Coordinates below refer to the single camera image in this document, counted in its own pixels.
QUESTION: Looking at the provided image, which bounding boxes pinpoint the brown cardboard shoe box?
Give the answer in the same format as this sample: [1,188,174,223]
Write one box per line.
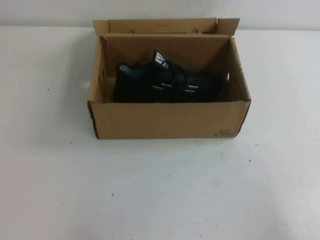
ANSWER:
[86,17,252,140]

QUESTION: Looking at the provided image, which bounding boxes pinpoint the black sneaker with grey dashes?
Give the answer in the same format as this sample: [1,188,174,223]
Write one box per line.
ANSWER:
[113,49,225,103]

